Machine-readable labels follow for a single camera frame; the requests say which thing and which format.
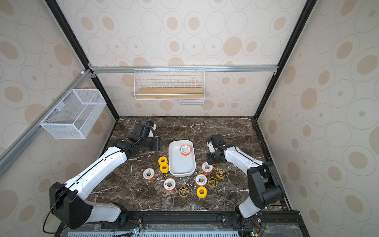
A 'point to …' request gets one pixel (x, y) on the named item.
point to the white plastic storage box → (179, 165)
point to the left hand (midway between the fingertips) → (162, 141)
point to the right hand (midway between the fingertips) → (209, 160)
